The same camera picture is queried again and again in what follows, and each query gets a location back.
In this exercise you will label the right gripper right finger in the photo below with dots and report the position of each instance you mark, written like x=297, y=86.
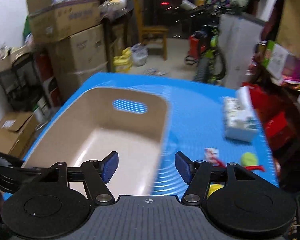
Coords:
x=196, y=174

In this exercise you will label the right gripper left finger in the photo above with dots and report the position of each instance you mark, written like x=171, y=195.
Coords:
x=96, y=176

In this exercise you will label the yellow plastic toy tool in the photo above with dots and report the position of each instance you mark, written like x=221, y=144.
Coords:
x=213, y=188

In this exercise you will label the white USB charger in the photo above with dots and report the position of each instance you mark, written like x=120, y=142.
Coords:
x=211, y=154

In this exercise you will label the beige plastic storage bin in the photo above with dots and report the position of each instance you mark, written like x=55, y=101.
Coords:
x=103, y=120

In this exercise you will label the blue silicone baking mat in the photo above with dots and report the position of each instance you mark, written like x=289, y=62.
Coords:
x=194, y=122

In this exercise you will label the green round lid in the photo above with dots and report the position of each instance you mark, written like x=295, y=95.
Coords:
x=249, y=159

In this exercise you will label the floral tissue box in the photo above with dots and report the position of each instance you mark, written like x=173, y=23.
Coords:
x=239, y=118

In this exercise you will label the torn cardboard box on floor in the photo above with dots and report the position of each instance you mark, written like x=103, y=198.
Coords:
x=17, y=130

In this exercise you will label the wrapped lower cardboard box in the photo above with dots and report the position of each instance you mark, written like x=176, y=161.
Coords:
x=69, y=82

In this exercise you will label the green black bicycle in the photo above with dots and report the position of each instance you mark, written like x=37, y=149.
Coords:
x=211, y=65

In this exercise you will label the yellow jug on floor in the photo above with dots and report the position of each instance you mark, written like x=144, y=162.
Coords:
x=123, y=63

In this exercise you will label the black metal shelf rack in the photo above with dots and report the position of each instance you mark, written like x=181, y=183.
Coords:
x=22, y=85

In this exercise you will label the large stacked cardboard box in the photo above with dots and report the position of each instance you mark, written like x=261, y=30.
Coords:
x=79, y=53

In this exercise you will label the white plastic bag on floor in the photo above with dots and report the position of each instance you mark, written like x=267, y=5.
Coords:
x=139, y=54

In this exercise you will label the green white product box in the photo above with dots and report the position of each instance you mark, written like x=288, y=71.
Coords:
x=274, y=60

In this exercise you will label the white refrigerator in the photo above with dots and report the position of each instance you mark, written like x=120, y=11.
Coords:
x=239, y=34

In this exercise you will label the top open cardboard box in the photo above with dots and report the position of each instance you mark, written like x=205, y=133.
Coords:
x=54, y=20

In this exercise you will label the wooden chair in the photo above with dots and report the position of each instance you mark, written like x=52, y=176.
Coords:
x=155, y=34

